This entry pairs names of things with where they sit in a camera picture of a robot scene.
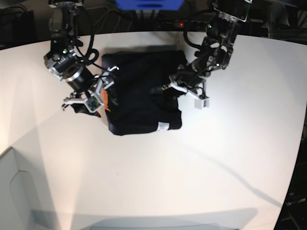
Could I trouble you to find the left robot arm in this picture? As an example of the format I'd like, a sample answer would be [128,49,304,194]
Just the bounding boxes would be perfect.
[153,0,252,100]

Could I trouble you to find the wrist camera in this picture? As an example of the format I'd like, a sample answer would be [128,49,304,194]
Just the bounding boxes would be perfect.
[85,96,104,113]
[194,97,210,110]

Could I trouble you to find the black power strip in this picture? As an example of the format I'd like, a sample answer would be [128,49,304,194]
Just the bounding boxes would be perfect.
[157,20,207,32]

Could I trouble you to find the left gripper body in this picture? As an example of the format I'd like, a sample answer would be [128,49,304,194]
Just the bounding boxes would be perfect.
[162,71,207,100]

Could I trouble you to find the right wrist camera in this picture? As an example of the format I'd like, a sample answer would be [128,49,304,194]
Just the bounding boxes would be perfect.
[85,96,104,113]

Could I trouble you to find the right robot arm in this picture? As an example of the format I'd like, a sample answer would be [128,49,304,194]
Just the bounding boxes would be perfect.
[44,0,119,116]

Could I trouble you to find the blue plastic bin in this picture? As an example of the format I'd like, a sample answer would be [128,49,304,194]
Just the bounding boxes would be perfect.
[116,0,184,11]

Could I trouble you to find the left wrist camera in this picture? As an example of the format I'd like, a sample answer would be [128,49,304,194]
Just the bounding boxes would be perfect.
[194,97,210,110]

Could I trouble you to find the black T-shirt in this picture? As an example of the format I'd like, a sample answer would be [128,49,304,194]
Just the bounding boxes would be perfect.
[71,45,188,137]

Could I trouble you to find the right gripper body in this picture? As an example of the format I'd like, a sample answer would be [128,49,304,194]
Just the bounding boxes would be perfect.
[62,66,119,111]

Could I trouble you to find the white shirt label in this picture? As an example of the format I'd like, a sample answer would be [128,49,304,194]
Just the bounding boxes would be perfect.
[156,122,170,131]

